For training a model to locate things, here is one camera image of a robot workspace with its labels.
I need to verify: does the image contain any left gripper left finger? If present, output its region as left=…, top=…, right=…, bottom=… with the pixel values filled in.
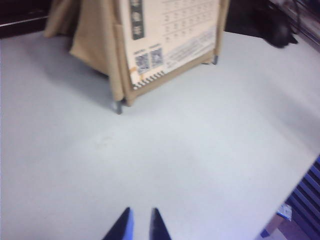
left=101, top=206, right=135, bottom=240

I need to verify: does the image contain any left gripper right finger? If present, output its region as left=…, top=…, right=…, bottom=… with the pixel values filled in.
left=149, top=207, right=173, bottom=240

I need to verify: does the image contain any beige canvas calendar stand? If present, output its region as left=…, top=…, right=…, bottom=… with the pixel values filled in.
left=44, top=0, right=230, bottom=115

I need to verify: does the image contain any May calendar paper page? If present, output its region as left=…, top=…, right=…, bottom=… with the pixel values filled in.
left=119, top=0, right=222, bottom=91

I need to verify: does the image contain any blue white label sticker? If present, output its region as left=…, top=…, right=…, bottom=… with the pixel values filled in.
left=275, top=203, right=294, bottom=223

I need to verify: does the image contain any brown cardboard box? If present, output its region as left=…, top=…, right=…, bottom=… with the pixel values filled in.
left=259, top=212, right=320, bottom=240

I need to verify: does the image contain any blue slatted cabinet front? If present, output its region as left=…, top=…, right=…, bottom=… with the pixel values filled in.
left=286, top=153, right=320, bottom=227

